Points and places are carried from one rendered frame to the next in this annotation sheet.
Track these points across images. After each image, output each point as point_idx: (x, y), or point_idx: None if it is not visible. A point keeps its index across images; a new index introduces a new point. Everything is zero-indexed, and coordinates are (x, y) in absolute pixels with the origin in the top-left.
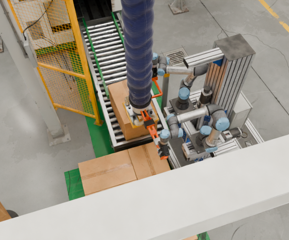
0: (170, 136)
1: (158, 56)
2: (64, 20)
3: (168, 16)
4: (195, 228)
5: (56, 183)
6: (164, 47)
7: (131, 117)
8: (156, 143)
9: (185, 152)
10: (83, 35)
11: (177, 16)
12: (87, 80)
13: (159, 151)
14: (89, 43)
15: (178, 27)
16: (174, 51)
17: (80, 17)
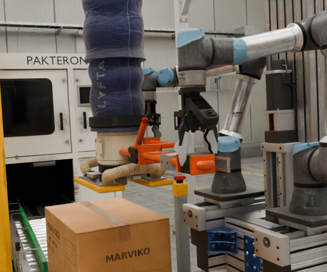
0: (209, 42)
1: (155, 71)
2: None
3: (174, 242)
4: None
5: None
6: (173, 269)
7: (95, 181)
8: (169, 154)
9: (270, 248)
10: (14, 222)
11: (190, 240)
12: None
13: (184, 132)
14: (23, 230)
15: (195, 249)
16: (193, 271)
17: (15, 210)
